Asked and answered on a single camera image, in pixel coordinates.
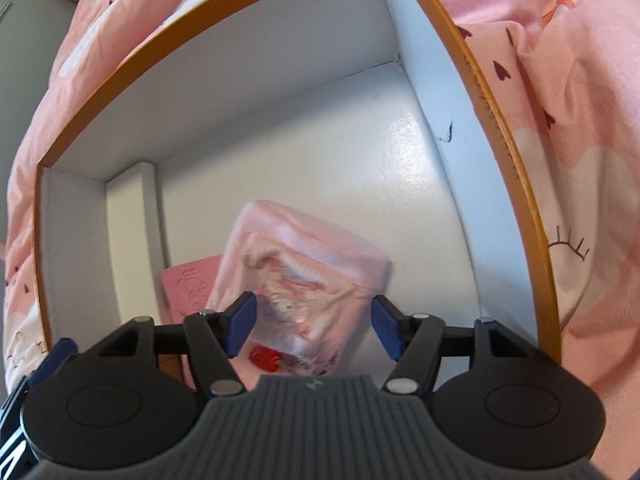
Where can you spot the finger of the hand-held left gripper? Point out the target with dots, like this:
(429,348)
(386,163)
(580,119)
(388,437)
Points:
(55,357)

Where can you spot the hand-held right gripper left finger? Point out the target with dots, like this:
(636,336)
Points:
(242,322)

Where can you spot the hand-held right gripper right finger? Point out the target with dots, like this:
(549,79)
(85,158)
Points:
(386,325)

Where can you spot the pink embossed box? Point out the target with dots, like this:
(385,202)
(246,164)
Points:
(187,285)

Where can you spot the pink plastic packet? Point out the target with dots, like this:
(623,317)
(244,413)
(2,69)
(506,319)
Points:
(300,270)

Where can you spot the long white box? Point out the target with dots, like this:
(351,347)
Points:
(132,240)

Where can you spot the orange cardboard box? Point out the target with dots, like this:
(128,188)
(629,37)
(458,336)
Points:
(300,125)

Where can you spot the pink printed blanket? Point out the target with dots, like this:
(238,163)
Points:
(575,110)

